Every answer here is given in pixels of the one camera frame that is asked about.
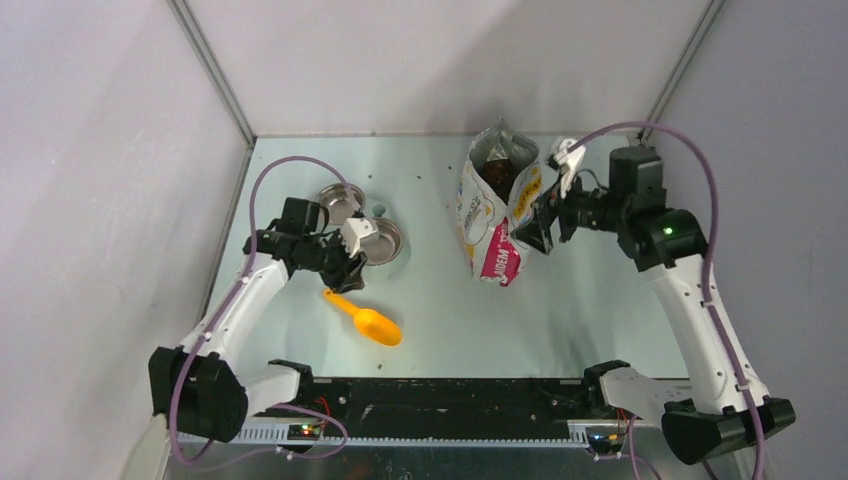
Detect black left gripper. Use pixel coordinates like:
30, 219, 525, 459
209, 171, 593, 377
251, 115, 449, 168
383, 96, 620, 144
298, 227, 367, 294

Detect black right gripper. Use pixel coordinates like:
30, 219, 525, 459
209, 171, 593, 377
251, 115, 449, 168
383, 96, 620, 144
510, 166, 628, 255

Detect orange plastic scoop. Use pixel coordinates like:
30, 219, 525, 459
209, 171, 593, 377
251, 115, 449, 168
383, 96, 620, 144
322, 289, 403, 347

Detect white yellow pet food bag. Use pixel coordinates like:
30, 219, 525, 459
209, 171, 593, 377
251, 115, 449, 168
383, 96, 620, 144
455, 119, 542, 287

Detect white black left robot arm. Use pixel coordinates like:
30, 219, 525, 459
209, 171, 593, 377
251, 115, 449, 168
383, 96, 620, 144
148, 198, 377, 442

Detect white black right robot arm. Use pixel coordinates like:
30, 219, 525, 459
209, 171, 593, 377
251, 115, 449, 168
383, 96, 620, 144
513, 138, 796, 465

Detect steel bowl in green stand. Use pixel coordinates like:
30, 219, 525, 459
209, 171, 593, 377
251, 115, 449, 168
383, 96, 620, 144
362, 203, 411, 280

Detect small steel bowl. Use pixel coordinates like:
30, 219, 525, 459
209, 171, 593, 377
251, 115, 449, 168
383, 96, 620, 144
314, 183, 366, 227

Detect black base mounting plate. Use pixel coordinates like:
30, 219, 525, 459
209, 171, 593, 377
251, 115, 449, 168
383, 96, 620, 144
254, 376, 649, 441

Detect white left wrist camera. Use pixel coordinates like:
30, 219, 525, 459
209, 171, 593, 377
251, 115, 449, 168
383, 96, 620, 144
339, 216, 379, 258

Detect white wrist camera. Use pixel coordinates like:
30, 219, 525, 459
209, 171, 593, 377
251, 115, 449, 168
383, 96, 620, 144
547, 136, 586, 199
339, 216, 379, 258

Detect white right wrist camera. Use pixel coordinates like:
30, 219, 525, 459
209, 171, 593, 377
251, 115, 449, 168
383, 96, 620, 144
547, 136, 586, 199

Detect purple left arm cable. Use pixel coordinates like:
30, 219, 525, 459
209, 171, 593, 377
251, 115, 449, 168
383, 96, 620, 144
168, 155, 362, 467

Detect grey slotted cable duct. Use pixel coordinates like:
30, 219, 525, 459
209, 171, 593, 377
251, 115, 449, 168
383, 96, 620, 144
170, 423, 591, 449

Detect aluminium frame post left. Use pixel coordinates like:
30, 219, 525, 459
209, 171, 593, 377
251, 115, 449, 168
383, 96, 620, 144
166, 0, 257, 148

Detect aluminium frame post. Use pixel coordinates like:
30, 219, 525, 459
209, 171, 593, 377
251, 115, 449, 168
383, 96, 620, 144
646, 0, 727, 123
166, 0, 257, 148

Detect aluminium frame post right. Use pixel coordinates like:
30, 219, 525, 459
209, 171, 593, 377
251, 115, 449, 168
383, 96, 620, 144
646, 0, 727, 123

